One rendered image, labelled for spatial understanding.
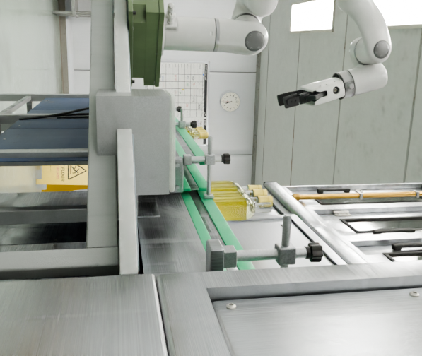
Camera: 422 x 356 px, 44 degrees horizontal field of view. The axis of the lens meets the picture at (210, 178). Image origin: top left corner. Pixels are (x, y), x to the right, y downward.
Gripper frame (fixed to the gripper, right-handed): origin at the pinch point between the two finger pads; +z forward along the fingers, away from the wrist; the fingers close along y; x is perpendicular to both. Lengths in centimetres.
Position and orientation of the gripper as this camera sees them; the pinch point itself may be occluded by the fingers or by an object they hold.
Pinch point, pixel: (287, 99)
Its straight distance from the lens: 145.9
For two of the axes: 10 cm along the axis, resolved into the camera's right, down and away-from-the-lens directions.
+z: -9.6, 2.7, -1.0
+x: -2.3, -9.3, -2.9
